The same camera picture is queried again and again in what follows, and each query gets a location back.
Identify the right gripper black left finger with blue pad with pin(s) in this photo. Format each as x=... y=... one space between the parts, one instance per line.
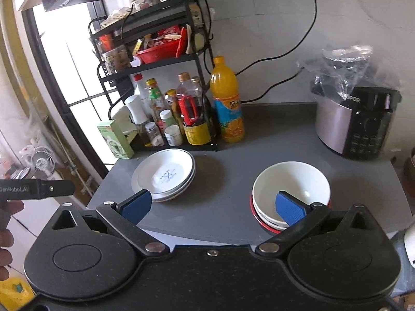
x=124 y=217

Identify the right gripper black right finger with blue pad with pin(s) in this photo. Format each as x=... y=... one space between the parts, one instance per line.
x=302 y=220

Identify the white bowl yellow pattern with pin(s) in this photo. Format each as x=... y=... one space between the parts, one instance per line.
x=273 y=225

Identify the white top bowl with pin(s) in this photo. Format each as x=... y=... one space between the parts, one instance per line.
x=303 y=181

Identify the white plate Sweet print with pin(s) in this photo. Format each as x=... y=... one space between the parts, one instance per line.
x=169 y=195

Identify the white plate Bakery print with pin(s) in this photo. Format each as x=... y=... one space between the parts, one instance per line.
x=165 y=170

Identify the person's left hand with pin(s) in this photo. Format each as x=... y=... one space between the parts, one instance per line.
x=8 y=208

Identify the small white desk fan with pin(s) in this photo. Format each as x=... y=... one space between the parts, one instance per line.
x=41 y=160

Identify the green carton box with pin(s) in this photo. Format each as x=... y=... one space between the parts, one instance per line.
x=115 y=139

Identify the dark soy sauce bottle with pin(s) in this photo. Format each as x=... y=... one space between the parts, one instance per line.
x=197 y=134

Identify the white salt shaker bottle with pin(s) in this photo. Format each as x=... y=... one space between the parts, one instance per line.
x=137 y=112

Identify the clear plastic bag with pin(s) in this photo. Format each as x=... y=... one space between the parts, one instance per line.
x=337 y=72

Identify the orange juice bottle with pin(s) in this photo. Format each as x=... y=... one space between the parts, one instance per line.
x=224 y=89

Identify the black metal spice rack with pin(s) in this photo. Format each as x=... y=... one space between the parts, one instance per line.
x=154 y=18

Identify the red basket on shelf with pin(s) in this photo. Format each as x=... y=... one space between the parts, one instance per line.
x=167 y=43

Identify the red handled tool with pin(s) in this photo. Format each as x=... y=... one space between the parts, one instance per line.
x=189 y=109

